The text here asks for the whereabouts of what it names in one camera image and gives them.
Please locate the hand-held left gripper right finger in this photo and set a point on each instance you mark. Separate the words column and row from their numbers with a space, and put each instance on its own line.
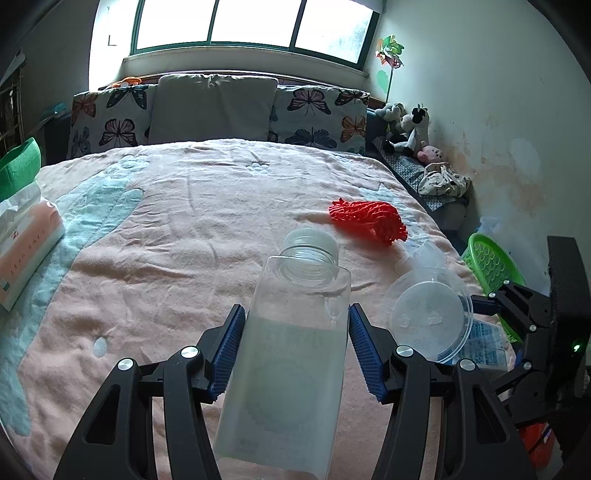
column 367, row 350

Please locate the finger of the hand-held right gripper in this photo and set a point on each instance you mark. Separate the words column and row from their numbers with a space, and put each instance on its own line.
column 526, row 392
column 517, row 304

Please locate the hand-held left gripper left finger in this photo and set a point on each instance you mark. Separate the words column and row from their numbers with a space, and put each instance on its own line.
column 226, row 350

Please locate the green plastic basket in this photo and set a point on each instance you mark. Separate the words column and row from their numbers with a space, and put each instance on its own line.
column 489, row 263

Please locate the clear plastic bottle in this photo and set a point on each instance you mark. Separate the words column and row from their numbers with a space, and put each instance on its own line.
column 286, row 369

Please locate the red plastic container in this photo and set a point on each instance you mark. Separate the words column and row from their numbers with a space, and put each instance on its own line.
column 538, row 443

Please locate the round clear plastic container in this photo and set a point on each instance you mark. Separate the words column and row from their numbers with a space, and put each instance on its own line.
column 425, row 314

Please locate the clear plastic bag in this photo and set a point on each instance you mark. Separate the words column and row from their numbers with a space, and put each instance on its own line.
column 490, row 226

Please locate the clear plastic cup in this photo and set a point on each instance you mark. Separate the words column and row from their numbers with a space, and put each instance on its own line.
column 429, row 256

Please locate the pink blanket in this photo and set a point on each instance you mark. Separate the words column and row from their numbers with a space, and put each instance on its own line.
column 184, row 230

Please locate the red foam fruit net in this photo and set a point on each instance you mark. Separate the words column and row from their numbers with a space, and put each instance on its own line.
column 369, row 219

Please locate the crumpled printed cloth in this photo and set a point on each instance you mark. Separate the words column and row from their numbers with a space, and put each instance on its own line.
column 443, row 180

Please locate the pink plush toy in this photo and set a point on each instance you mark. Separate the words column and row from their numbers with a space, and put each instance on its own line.
column 430, row 153

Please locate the dark patterned mat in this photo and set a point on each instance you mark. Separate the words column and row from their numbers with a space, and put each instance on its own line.
column 401, row 161

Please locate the cow plush toy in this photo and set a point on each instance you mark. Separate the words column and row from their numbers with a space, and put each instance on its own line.
column 413, row 124

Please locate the pink tissue pack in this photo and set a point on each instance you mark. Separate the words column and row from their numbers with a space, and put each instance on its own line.
column 27, row 249

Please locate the grey plush toy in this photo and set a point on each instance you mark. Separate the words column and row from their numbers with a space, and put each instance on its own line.
column 390, row 113

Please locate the butterfly print pillow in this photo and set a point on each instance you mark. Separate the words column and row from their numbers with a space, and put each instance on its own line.
column 115, row 115
column 318, row 115

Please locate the grey pillow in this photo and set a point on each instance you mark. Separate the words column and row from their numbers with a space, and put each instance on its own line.
column 212, row 108

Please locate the green container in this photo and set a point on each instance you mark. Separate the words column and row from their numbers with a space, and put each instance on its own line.
column 21, row 168

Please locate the orange toy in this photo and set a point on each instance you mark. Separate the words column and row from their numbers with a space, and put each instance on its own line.
column 127, row 83

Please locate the colourful pinwheel toy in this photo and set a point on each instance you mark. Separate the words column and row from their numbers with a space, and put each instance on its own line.
column 390, row 48

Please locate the metal shelf rack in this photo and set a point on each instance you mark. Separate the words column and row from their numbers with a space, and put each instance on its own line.
column 9, row 115

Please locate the green framed window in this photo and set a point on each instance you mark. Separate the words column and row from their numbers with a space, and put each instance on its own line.
column 254, row 23

